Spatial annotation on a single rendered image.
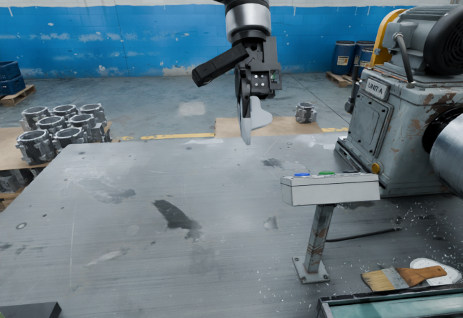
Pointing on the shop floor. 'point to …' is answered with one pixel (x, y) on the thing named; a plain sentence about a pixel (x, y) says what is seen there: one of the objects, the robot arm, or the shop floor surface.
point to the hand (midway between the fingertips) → (244, 138)
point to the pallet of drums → (348, 60)
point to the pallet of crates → (11, 89)
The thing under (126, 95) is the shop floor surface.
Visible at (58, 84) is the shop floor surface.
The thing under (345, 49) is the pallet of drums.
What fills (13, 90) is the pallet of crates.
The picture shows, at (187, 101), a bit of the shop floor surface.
